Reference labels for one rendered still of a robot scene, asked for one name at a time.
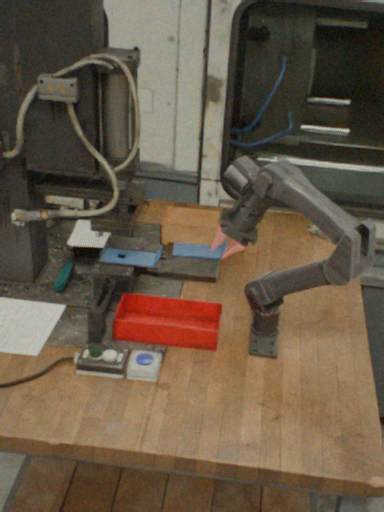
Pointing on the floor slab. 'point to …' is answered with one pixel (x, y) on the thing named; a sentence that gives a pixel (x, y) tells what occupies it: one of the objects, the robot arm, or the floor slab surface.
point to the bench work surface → (209, 405)
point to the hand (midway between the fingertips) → (218, 251)
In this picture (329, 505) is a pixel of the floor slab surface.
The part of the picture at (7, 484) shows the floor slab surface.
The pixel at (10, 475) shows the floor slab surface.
